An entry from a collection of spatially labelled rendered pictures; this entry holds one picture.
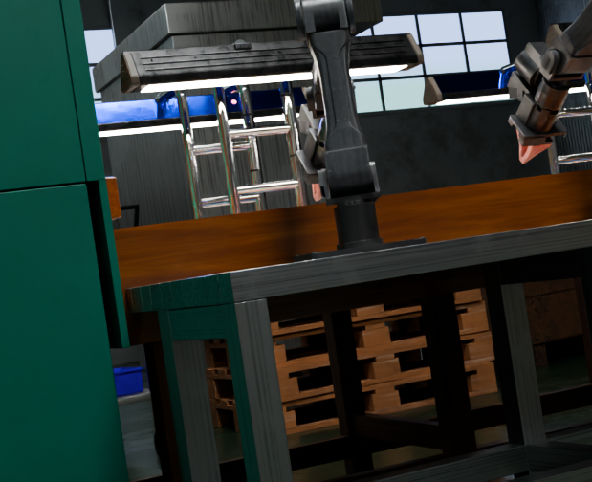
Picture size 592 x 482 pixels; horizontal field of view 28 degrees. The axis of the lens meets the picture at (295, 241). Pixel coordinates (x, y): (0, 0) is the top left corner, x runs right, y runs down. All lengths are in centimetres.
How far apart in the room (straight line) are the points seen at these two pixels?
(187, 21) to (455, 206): 511
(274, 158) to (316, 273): 566
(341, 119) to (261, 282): 41
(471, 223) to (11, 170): 81
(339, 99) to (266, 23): 548
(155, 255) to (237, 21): 538
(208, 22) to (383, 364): 281
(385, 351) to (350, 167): 337
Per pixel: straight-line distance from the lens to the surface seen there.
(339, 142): 182
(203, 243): 194
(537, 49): 237
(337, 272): 156
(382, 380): 513
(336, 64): 186
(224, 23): 721
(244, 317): 150
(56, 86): 188
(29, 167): 185
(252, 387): 151
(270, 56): 236
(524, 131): 237
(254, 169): 276
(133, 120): 283
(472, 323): 536
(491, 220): 217
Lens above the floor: 66
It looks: 1 degrees up
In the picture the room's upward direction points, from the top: 8 degrees counter-clockwise
